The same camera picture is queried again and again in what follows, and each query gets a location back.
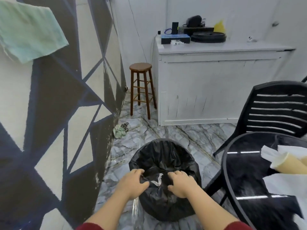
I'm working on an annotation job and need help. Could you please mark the black round disc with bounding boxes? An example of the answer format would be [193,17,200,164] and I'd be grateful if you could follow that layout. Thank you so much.
[191,32,227,43]

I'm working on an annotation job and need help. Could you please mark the black white cowhide rug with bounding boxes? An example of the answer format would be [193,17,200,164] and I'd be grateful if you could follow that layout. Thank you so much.
[228,135,307,230]

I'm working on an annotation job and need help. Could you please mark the red shirt sleeve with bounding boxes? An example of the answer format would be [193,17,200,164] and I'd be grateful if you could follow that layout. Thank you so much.
[219,221,253,230]
[75,222,104,230]

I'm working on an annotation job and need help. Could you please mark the beige paper cup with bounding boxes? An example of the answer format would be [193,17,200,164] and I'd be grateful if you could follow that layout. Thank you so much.
[270,152,307,175]

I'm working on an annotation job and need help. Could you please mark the black trash bag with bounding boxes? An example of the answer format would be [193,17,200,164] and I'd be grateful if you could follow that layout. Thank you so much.
[129,138,202,215]

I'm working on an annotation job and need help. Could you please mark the person's right hand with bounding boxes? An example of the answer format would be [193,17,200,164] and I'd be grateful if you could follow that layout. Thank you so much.
[167,171,204,199]

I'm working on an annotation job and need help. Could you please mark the black pouch with cables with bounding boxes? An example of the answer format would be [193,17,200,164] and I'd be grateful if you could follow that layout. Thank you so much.
[185,15,207,28]

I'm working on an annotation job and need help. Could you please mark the black round glass table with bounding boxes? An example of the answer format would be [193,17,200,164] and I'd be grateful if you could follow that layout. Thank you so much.
[204,132,307,230]

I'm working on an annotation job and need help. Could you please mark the white paper sheet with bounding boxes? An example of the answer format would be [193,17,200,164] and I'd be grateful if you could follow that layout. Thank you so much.
[263,173,307,230]

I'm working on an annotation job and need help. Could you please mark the light green towel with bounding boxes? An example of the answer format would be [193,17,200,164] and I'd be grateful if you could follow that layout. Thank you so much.
[0,0,69,64]

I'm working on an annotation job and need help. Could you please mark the blue flat box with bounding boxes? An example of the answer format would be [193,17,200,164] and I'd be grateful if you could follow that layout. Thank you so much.
[161,34,191,45]

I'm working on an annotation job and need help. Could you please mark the person's right forearm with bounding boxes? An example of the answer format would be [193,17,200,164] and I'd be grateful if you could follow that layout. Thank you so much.
[183,190,241,226]

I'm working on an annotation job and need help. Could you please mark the person's left forearm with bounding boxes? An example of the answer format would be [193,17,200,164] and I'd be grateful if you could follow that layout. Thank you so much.
[84,192,144,226]

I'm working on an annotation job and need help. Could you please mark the crumpled green cloth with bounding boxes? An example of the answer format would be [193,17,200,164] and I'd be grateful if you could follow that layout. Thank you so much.
[113,125,127,139]

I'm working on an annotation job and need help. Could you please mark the thin black wall cable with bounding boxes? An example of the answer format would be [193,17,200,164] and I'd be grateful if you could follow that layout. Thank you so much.
[127,0,148,64]

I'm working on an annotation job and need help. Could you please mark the yellow plastic scoop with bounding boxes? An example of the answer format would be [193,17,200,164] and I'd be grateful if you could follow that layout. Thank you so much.
[213,20,226,34]

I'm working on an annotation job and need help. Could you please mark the white paper strip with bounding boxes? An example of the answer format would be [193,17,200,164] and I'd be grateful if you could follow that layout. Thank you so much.
[151,173,164,186]

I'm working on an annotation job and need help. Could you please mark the black flat box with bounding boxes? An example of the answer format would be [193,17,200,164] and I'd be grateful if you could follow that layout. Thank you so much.
[183,27,215,36]

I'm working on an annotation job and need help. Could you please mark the person's left hand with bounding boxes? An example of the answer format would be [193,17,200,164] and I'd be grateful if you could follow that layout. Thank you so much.
[115,169,150,201]

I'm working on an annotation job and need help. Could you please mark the black slatted plastic chair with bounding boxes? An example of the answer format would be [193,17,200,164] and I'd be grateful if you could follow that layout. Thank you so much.
[213,80,307,157]

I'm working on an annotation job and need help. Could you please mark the white paper napkin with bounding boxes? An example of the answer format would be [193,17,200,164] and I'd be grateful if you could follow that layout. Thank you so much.
[261,145,307,164]

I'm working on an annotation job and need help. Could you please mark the brown wooden stool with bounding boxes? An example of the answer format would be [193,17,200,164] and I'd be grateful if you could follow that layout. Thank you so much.
[129,63,157,120]

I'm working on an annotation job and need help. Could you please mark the white wooden counter cabinet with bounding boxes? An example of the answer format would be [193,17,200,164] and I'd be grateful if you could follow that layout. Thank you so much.
[153,36,296,126]

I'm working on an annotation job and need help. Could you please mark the black charger plug cable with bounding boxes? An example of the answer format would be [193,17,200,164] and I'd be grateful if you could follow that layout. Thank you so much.
[152,31,161,64]

